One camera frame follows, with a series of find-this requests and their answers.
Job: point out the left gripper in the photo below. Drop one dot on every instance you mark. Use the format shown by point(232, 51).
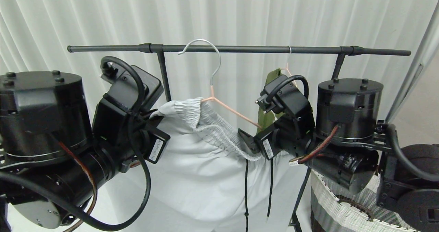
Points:
point(68, 190)

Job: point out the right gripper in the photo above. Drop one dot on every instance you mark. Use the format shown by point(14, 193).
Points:
point(329, 160)

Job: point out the green printed shirt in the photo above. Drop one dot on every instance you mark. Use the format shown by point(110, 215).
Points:
point(273, 77)

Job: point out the pink clothes hanger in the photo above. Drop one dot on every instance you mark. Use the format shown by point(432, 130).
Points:
point(212, 91)
point(290, 50)

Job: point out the pale grey garment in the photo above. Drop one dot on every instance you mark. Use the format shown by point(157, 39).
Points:
point(205, 184)

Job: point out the white laundry basket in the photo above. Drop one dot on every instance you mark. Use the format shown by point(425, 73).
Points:
point(329, 204)

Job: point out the black clothes rack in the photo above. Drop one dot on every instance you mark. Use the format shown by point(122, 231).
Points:
point(257, 49)

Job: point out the white curtain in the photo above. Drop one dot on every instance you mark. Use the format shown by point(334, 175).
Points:
point(257, 15)

